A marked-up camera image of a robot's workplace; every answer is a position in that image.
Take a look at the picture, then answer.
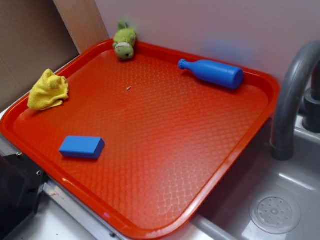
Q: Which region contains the grey curved faucet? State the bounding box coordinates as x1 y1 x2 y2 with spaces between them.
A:
270 40 320 161

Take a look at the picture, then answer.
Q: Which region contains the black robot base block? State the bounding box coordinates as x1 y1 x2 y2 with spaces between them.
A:
0 154 47 240

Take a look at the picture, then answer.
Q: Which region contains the red plastic tray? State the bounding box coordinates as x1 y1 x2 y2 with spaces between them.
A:
0 40 280 240

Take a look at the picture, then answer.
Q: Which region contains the grey toy sink basin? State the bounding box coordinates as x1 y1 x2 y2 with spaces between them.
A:
196 114 320 240

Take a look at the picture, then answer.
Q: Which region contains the brown cardboard panel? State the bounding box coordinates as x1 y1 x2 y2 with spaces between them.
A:
0 0 79 111

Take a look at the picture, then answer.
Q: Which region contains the green plush frog toy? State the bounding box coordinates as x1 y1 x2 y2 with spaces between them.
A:
112 19 137 61

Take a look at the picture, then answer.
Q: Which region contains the yellow cloth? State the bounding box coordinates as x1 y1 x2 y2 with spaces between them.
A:
27 69 69 111

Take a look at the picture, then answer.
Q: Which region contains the wooden board strip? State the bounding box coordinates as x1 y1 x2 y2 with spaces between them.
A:
53 0 110 54

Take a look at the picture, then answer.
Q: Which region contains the blue plastic bottle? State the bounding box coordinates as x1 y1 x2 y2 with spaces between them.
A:
178 59 244 90

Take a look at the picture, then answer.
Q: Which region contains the blue rectangular block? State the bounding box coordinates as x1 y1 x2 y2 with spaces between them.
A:
59 136 105 160

